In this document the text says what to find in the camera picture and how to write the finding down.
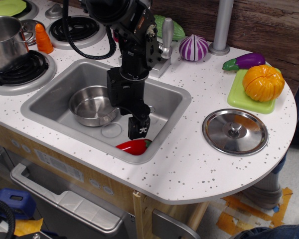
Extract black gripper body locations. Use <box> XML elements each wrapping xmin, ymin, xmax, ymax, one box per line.
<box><xmin>107</xmin><ymin>67</ymin><xmax>150</xmax><ymax>122</ymax></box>

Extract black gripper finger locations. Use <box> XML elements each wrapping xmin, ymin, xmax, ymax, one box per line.
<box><xmin>128</xmin><ymin>117</ymin><xmax>141</xmax><ymax>140</ymax></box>
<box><xmin>138</xmin><ymin>116</ymin><xmax>150</xmax><ymax>137</ymax></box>

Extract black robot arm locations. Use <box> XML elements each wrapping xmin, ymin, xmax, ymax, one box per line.
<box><xmin>86</xmin><ymin>0</ymin><xmax>162</xmax><ymax>140</ymax></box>

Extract red toy pepper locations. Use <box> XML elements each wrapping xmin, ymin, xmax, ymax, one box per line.
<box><xmin>116</xmin><ymin>139</ymin><xmax>152</xmax><ymax>155</ymax></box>

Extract small steel pan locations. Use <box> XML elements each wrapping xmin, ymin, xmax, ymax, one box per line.
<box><xmin>69</xmin><ymin>85</ymin><xmax>118</xmax><ymax>127</ymax></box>

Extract steel pot lid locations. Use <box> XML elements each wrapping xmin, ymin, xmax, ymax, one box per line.
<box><xmin>202</xmin><ymin>109</ymin><xmax>269</xmax><ymax>156</ymax></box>

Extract tall steel pot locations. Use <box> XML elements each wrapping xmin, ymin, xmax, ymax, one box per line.
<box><xmin>0</xmin><ymin>16</ymin><xmax>29</xmax><ymax>73</ymax></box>

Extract grey sink basin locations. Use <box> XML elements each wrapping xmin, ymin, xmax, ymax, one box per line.
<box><xmin>21</xmin><ymin>60</ymin><xmax>191</xmax><ymax>164</ymax></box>

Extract silver toy faucet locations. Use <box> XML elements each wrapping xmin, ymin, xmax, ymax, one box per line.
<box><xmin>117</xmin><ymin>13</ymin><xmax>174</xmax><ymax>81</ymax></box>

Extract back right stove burner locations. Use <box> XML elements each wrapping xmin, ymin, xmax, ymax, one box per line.
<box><xmin>46</xmin><ymin>15</ymin><xmax>106</xmax><ymax>50</ymax></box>

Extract stove burner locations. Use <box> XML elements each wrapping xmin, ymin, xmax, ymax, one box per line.
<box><xmin>13</xmin><ymin>0</ymin><xmax>39</xmax><ymax>20</ymax></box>
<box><xmin>0</xmin><ymin>50</ymin><xmax>57</xmax><ymax>96</ymax></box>
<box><xmin>46</xmin><ymin>15</ymin><xmax>106</xmax><ymax>50</ymax></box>

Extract green toy bitter gourd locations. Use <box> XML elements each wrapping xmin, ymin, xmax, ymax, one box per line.
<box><xmin>154</xmin><ymin>14</ymin><xmax>185</xmax><ymax>41</ymax></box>

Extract purple white toy onion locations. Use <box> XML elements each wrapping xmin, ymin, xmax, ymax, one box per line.
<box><xmin>179</xmin><ymin>34</ymin><xmax>209</xmax><ymax>62</ymax></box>

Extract front left stove burner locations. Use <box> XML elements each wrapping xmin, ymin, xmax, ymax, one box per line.
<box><xmin>0</xmin><ymin>50</ymin><xmax>57</xmax><ymax>96</ymax></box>

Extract orange toy carrot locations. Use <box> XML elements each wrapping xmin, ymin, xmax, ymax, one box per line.
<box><xmin>35</xmin><ymin>23</ymin><xmax>53</xmax><ymax>54</ymax></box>

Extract green cutting board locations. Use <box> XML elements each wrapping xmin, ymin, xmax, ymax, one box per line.
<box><xmin>227</xmin><ymin>69</ymin><xmax>276</xmax><ymax>114</ymax></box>

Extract grey stove knob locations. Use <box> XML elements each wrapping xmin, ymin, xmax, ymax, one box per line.
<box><xmin>45</xmin><ymin>3</ymin><xmax>63</xmax><ymax>19</ymax></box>

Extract purple toy eggplant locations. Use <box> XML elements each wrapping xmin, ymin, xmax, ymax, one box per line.
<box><xmin>222</xmin><ymin>53</ymin><xmax>266</xmax><ymax>71</ymax></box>

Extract back left stove burner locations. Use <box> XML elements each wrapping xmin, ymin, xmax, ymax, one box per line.
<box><xmin>13</xmin><ymin>0</ymin><xmax>39</xmax><ymax>20</ymax></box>

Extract orange toy pumpkin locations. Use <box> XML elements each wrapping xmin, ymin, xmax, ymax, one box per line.
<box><xmin>242</xmin><ymin>65</ymin><xmax>285</xmax><ymax>102</ymax></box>

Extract grey metal pole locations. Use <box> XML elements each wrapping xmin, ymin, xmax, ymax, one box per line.
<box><xmin>209</xmin><ymin>0</ymin><xmax>234</xmax><ymax>56</ymax></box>

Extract blue clamp tool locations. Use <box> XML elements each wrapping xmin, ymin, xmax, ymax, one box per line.
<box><xmin>0</xmin><ymin>188</ymin><xmax>36</xmax><ymax>220</ymax></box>

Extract grey shoe and sock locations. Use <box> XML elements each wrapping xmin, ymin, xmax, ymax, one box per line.
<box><xmin>242</xmin><ymin>172</ymin><xmax>282</xmax><ymax>209</ymax></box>

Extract green plate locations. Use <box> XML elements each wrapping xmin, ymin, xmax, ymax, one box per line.
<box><xmin>0</xmin><ymin>0</ymin><xmax>26</xmax><ymax>16</ymax></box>

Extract grey oven door handle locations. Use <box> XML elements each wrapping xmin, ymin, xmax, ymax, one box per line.
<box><xmin>10</xmin><ymin>163</ymin><xmax>123</xmax><ymax>235</ymax></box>

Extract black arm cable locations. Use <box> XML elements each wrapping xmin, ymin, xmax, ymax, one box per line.
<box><xmin>62</xmin><ymin>0</ymin><xmax>117</xmax><ymax>60</ymax></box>

